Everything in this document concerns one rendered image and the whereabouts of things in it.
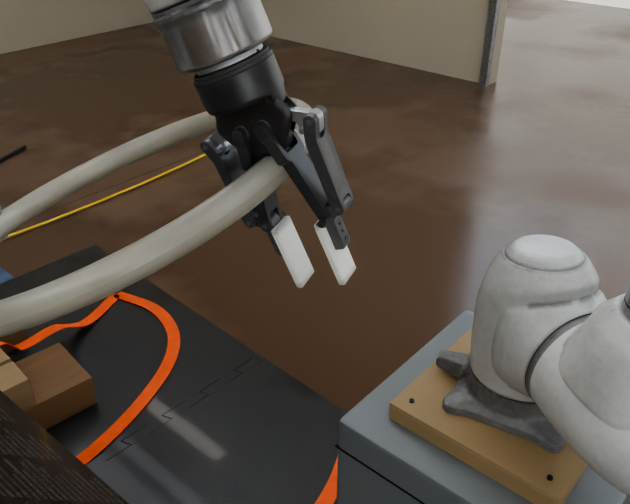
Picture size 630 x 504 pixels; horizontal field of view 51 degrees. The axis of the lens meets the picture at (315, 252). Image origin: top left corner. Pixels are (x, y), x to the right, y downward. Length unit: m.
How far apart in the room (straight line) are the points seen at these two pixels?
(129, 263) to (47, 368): 1.82
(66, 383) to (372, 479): 1.37
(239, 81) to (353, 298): 2.20
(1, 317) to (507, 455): 0.71
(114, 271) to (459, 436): 0.63
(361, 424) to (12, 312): 0.64
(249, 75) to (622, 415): 0.53
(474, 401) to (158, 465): 1.25
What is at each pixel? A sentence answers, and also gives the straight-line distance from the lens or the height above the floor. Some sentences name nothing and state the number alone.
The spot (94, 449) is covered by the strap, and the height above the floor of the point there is 0.02.
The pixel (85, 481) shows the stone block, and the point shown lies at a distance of 1.24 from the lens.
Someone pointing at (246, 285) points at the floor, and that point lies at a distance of 2.82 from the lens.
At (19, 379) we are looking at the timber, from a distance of 2.19.
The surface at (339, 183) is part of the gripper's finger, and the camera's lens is 0.61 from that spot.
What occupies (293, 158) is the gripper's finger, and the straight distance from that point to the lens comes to 0.61.
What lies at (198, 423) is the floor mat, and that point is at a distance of 2.21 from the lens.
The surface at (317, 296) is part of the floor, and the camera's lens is 2.73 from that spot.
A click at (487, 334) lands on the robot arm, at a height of 0.99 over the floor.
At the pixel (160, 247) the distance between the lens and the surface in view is 0.56.
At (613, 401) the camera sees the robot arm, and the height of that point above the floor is 1.05.
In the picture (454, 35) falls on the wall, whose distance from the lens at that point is 5.55.
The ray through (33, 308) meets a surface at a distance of 0.58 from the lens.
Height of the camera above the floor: 1.57
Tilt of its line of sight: 31 degrees down
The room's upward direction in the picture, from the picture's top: straight up
